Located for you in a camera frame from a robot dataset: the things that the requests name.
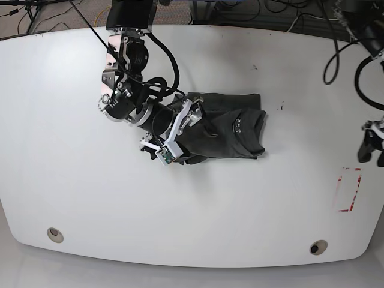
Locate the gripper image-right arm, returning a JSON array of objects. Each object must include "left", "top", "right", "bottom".
[{"left": 358, "top": 118, "right": 384, "bottom": 167}]

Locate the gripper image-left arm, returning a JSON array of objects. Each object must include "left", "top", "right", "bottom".
[{"left": 138, "top": 97, "right": 218, "bottom": 160}]

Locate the dark grey T-shirt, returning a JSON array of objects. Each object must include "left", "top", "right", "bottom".
[{"left": 176, "top": 92, "right": 266, "bottom": 165}]

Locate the red tape rectangle marking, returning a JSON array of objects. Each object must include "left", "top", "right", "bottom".
[{"left": 335, "top": 167, "right": 362, "bottom": 212}]

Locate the black tripod stand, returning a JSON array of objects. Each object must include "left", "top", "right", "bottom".
[{"left": 1, "top": 0, "right": 68, "bottom": 37}]

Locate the wrist camera on image-left arm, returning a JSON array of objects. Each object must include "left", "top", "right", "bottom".
[{"left": 155, "top": 142, "right": 183, "bottom": 166}]

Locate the right table cable grommet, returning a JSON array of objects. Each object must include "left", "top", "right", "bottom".
[{"left": 310, "top": 240, "right": 328, "bottom": 256}]

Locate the table cable grommet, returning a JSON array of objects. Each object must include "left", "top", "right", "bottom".
[
  {"left": 47, "top": 227, "right": 64, "bottom": 244},
  {"left": 310, "top": 240, "right": 328, "bottom": 256}
]

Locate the grey metal frame background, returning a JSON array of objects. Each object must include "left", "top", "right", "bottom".
[{"left": 188, "top": 1, "right": 218, "bottom": 25}]

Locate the yellow cable on floor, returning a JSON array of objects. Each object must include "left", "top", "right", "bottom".
[{"left": 94, "top": 7, "right": 110, "bottom": 28}]

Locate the left table cable grommet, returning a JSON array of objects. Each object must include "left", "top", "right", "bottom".
[{"left": 47, "top": 227, "right": 64, "bottom": 244}]

